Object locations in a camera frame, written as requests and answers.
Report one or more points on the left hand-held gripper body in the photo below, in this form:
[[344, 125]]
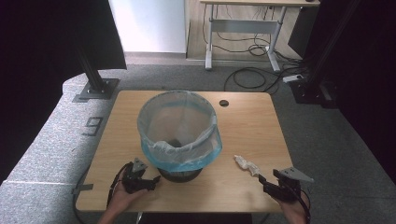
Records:
[[133, 181]]

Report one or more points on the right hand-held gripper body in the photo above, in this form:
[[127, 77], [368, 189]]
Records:
[[291, 186]]

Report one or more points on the black trash bin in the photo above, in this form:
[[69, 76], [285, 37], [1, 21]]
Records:
[[180, 175]]

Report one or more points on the white tissue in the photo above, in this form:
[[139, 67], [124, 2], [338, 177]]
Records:
[[247, 165]]

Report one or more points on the person's left hand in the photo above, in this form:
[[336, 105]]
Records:
[[121, 200]]

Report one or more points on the person's right hand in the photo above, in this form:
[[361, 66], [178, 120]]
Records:
[[295, 211]]

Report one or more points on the grey tape strip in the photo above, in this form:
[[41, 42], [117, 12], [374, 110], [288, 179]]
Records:
[[82, 188]]

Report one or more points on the bin with blue bag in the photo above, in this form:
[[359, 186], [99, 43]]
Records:
[[177, 124]]

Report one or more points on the white power strip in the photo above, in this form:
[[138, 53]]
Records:
[[292, 78]]

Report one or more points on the black metal stand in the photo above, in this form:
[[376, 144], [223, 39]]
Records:
[[95, 81], [314, 81]]

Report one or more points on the black curtain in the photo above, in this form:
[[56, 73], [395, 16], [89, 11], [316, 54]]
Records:
[[367, 77], [46, 62]]

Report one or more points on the white panel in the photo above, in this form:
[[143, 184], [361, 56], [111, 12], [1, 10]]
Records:
[[149, 25]]

